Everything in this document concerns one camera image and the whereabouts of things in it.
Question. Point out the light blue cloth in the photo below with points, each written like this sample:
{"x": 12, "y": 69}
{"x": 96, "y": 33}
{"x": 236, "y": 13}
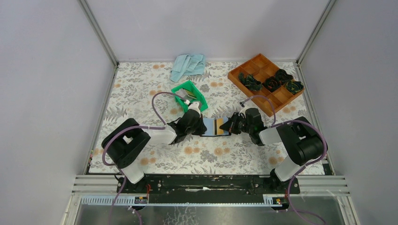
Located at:
{"x": 187, "y": 65}

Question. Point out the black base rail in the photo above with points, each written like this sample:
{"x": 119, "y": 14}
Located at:
{"x": 175, "y": 189}

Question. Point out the stack of cards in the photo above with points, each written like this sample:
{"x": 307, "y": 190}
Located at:
{"x": 187, "y": 94}

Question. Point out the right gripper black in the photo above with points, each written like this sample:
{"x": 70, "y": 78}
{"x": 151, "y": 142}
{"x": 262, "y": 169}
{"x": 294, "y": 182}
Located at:
{"x": 231, "y": 125}

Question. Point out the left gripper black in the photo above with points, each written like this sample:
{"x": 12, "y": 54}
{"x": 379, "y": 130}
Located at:
{"x": 202, "y": 128}

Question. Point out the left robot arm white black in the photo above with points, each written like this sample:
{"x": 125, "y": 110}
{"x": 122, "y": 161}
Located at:
{"x": 125, "y": 143}

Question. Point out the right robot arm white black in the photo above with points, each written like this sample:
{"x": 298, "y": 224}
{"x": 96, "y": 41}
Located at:
{"x": 303, "y": 142}

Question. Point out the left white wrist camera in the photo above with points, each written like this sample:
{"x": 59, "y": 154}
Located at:
{"x": 195, "y": 105}

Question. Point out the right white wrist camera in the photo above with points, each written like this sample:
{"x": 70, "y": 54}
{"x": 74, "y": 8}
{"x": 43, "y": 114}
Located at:
{"x": 242, "y": 112}

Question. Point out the green plastic bin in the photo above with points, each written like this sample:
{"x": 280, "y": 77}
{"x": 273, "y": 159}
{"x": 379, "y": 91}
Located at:
{"x": 189, "y": 85}

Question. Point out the black card holder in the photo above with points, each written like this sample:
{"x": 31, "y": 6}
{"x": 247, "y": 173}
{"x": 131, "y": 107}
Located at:
{"x": 213, "y": 127}

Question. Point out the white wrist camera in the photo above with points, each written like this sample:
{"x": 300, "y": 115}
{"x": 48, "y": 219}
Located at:
{"x": 195, "y": 105}
{"x": 242, "y": 112}

